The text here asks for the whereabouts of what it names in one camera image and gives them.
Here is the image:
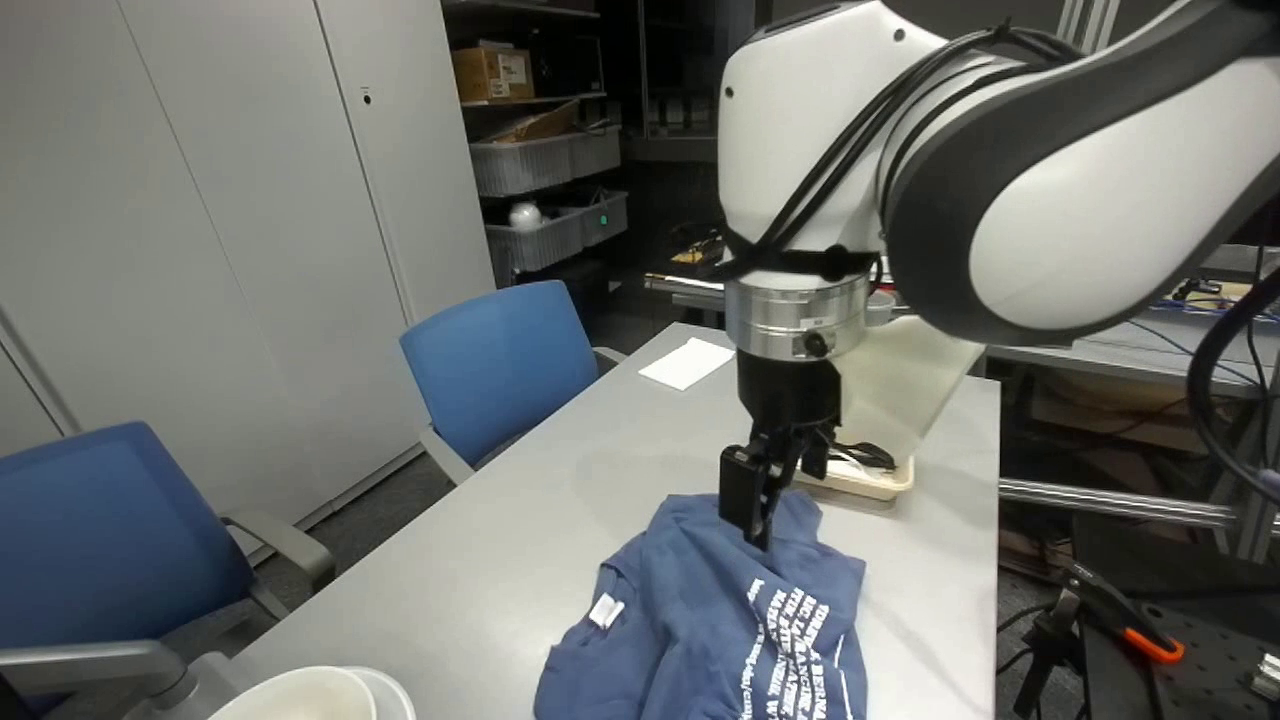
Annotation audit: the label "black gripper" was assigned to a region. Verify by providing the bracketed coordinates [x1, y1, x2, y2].
[721, 353, 842, 549]

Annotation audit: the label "blue printed T-shirt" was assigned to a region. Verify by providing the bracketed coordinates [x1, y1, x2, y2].
[532, 493, 867, 720]

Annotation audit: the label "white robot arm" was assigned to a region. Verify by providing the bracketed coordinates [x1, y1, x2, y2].
[716, 0, 1280, 546]

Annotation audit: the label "beige food tray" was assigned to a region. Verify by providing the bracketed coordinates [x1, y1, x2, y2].
[816, 455, 916, 504]

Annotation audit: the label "black utensils in tray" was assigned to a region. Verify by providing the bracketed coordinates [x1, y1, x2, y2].
[831, 441, 898, 474]

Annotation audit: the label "white paper sheet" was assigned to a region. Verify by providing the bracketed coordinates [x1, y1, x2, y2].
[644, 341, 731, 393]

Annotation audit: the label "far blue office chair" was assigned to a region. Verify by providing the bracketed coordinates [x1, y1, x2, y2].
[400, 282, 624, 484]

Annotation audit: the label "blue office chair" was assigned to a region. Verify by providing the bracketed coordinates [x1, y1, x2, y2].
[0, 419, 337, 720]
[400, 282, 624, 484]

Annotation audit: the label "grey metal shelf rack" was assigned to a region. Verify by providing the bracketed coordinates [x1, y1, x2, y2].
[446, 0, 630, 286]

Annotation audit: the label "cluttered back workbench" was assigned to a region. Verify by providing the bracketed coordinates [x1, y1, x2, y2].
[987, 244, 1280, 387]

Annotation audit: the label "cardboard box on shelf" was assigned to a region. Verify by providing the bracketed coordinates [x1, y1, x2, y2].
[454, 42, 537, 105]

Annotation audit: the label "white round bowl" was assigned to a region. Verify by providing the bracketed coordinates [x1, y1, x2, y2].
[210, 663, 418, 720]

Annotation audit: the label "near blue office chair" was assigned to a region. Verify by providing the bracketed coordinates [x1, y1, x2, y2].
[0, 419, 337, 720]

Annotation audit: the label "orange handled clamp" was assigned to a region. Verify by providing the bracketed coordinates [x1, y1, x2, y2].
[1065, 565, 1184, 667]

